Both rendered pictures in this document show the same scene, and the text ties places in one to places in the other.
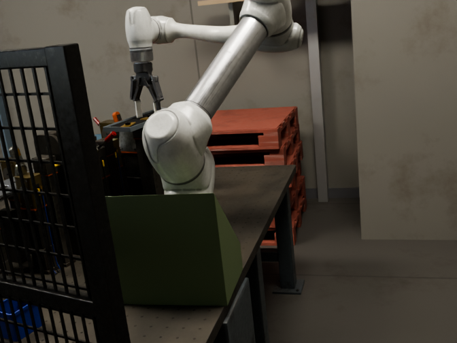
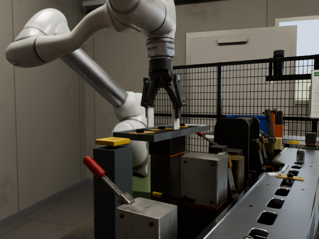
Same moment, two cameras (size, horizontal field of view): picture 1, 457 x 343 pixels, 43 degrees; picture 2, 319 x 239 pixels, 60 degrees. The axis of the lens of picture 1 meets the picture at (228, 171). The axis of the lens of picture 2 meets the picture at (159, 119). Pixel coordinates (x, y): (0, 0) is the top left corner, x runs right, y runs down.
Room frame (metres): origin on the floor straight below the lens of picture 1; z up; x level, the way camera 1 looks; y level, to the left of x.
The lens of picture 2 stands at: (3.24, 0.29, 1.25)
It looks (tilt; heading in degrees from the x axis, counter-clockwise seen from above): 3 degrees down; 180
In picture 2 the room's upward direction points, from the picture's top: straight up
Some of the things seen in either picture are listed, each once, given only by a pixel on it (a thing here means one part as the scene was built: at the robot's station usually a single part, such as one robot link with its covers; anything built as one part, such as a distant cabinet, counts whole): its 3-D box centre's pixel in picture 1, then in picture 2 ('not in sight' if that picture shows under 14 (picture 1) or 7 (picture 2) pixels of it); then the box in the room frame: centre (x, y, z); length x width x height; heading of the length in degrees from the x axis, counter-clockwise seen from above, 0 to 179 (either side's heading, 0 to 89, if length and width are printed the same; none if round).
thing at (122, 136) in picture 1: (140, 169); (198, 232); (2.53, 0.39, 0.90); 0.13 x 0.08 x 0.41; 58
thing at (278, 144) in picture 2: not in sight; (276, 172); (1.81, 0.90, 0.88); 0.04 x 0.04 x 0.37; 58
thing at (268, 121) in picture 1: (219, 173); not in sight; (4.04, 0.07, 0.40); 1.16 x 0.77 x 0.80; 74
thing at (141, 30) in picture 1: (140, 26); (157, 14); (2.36, 0.28, 1.52); 0.13 x 0.11 x 0.16; 159
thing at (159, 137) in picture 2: (145, 118); (167, 131); (2.36, 0.31, 1.16); 0.37 x 0.14 x 0.02; 148
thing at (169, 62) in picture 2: (143, 73); (161, 73); (2.35, 0.29, 1.34); 0.08 x 0.07 x 0.09; 51
